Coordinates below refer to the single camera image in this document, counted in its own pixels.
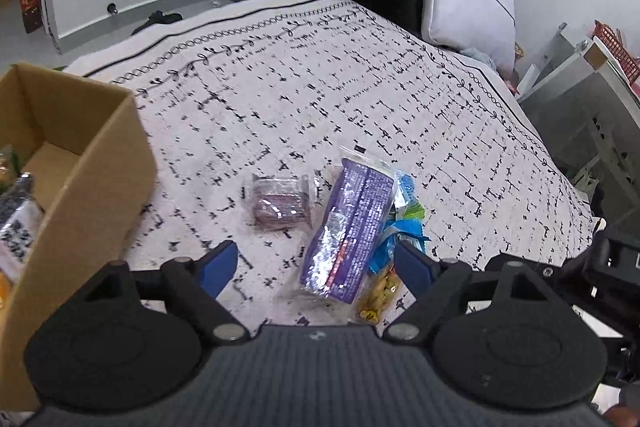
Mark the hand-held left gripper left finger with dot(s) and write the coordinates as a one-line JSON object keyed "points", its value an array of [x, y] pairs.
{"points": [[220, 266]]}

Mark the blue candy packet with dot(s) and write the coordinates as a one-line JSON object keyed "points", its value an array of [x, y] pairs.
{"points": [[395, 242], [406, 189]]}

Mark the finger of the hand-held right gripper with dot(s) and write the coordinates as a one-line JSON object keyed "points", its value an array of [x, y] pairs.
{"points": [[550, 277]]}

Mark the brown cardboard box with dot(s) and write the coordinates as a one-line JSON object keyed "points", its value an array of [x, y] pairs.
{"points": [[90, 187]]}

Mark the white desk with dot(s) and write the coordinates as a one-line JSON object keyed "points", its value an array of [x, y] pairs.
{"points": [[565, 107]]}

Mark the pair of black slippers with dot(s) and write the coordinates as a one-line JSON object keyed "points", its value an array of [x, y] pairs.
{"points": [[157, 19]]}

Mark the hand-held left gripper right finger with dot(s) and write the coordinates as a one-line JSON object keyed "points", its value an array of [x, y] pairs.
{"points": [[414, 266]]}

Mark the yellow snack packet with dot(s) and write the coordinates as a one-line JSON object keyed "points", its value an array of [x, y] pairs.
{"points": [[380, 297]]}

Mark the white packet black print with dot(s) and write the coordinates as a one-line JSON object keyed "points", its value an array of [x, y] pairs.
{"points": [[17, 227]]}

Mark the clear packet brown snack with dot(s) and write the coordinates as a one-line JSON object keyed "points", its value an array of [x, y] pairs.
{"points": [[280, 204]]}

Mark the green candy packet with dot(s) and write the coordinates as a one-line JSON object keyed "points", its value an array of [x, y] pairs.
{"points": [[412, 210]]}

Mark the white black patterned blanket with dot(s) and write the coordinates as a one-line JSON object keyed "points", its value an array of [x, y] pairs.
{"points": [[310, 82]]}

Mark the light blue cloth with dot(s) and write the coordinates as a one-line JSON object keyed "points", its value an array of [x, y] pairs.
{"points": [[480, 57]]}

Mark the red woven basket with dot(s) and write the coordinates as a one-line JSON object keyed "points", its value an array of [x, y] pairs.
{"points": [[617, 52]]}

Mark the purple snack packet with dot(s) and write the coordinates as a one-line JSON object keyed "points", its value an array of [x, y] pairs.
{"points": [[350, 227]]}

